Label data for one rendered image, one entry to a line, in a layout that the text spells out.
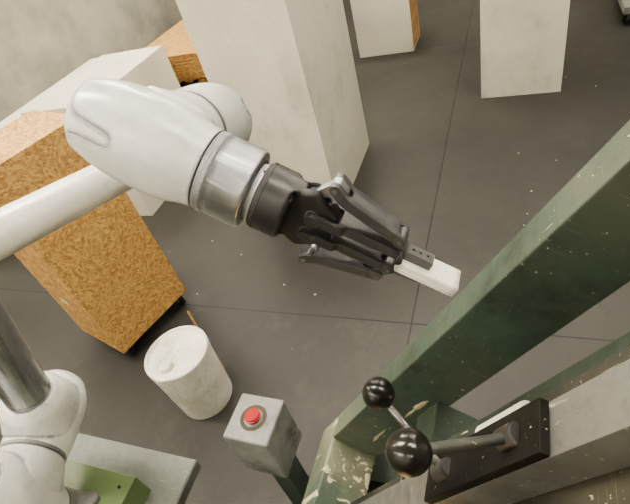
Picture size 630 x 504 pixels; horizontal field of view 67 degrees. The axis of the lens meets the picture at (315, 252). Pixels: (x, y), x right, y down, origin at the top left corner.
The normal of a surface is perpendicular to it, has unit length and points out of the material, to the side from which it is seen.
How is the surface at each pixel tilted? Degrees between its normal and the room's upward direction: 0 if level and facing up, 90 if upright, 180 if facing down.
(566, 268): 90
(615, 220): 90
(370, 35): 90
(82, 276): 90
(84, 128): 61
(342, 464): 32
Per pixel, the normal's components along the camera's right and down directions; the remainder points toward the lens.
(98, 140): -0.31, 0.33
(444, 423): 0.29, -0.59
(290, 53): -0.29, 0.69
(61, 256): 0.81, 0.22
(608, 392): -0.91, -0.42
